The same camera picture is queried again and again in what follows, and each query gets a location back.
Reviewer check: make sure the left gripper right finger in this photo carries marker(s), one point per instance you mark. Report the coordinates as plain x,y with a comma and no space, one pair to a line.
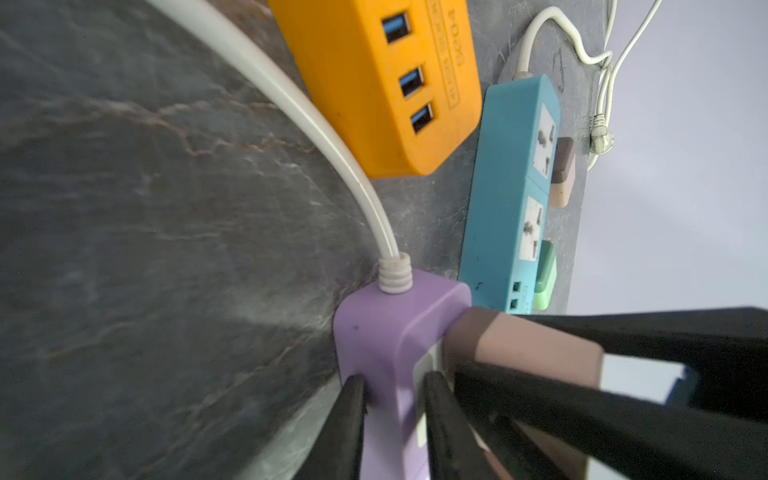
453,451

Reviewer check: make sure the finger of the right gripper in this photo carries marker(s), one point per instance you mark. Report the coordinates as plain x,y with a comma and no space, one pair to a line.
640,439
727,348

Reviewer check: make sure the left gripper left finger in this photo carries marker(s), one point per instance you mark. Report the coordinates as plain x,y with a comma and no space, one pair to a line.
337,452

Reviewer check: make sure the pink plug purple strip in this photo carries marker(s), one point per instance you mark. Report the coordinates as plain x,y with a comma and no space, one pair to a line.
499,339

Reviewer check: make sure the purple power strip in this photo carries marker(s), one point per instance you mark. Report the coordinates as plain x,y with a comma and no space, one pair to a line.
393,340

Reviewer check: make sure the green plug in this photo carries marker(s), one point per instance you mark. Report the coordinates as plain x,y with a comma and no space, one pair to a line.
546,276

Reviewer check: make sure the teal power strip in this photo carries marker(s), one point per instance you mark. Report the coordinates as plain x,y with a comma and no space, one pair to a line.
510,189

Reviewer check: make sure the orange power strip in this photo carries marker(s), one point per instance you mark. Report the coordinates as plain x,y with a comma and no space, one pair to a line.
397,80

